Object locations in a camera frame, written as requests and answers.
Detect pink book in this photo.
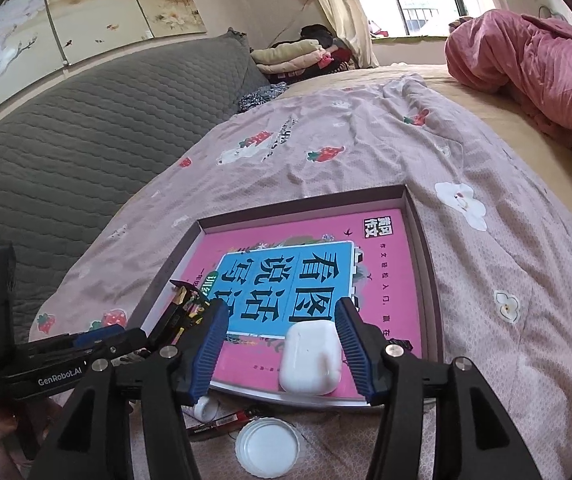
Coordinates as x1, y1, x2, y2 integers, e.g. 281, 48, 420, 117
186, 207, 424, 403

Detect white pill bottle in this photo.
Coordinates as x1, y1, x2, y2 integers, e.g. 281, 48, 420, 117
182, 396, 217, 421

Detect pink comforter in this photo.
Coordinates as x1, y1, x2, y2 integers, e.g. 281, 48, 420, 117
444, 9, 572, 148

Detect white earbuds case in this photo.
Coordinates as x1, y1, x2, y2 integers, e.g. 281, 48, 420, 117
278, 321, 341, 395

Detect black gold lighter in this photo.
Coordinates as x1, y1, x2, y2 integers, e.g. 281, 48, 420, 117
145, 279, 217, 356

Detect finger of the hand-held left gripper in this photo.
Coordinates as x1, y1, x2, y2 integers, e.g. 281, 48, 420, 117
83, 328, 149, 361
26, 326, 127, 361

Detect white plastic jar lid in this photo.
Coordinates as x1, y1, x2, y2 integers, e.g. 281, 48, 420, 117
236, 417, 301, 477

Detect floral wall painting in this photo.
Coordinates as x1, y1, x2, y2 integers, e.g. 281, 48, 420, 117
0, 0, 207, 136

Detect red black lighter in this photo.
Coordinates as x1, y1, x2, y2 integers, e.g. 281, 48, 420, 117
186, 406, 267, 441

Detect strawberry printed blanket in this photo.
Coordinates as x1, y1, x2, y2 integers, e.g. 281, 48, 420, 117
28, 72, 572, 480

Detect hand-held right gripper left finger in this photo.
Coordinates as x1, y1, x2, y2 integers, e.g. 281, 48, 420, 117
28, 300, 231, 480

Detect beige curtain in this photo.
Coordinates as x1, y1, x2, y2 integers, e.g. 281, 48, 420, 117
298, 0, 379, 68

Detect beige bed sheet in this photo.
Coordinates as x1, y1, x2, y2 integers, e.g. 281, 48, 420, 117
286, 62, 572, 281

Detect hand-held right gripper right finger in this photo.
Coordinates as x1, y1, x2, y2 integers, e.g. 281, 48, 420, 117
334, 297, 541, 480

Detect pile of folded clothes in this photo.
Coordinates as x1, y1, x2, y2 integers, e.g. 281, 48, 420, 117
250, 24, 361, 83

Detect dark floral cloth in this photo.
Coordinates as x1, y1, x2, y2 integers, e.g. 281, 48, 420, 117
237, 82, 287, 115

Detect grey quilted headboard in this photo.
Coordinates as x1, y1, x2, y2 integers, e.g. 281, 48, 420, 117
0, 30, 269, 341

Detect grey cardboard box tray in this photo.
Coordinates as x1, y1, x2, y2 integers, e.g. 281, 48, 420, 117
128, 185, 445, 413

